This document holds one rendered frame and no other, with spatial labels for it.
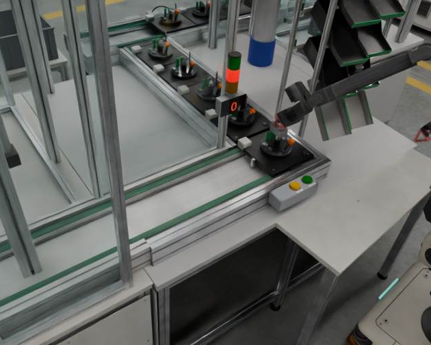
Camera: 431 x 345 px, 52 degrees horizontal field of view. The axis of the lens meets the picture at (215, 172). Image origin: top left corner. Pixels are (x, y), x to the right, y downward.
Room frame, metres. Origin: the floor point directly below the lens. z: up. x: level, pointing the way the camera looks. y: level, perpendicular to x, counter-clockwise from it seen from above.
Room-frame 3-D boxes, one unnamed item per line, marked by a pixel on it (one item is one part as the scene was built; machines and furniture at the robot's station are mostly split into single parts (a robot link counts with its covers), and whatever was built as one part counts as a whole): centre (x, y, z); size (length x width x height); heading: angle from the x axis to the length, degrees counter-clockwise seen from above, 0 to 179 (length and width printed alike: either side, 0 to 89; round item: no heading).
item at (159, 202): (1.35, -0.01, 0.91); 0.84 x 0.28 x 0.10; 129
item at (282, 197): (1.30, -0.32, 0.93); 0.21 x 0.07 x 0.06; 129
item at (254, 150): (1.52, -0.25, 0.96); 0.24 x 0.24 x 0.02; 39
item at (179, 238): (1.23, -0.14, 0.91); 0.89 x 0.06 x 0.11; 129
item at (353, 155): (1.87, 0.03, 0.84); 1.50 x 1.41 x 0.03; 129
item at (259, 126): (1.72, -0.09, 1.01); 0.24 x 0.24 x 0.13; 39
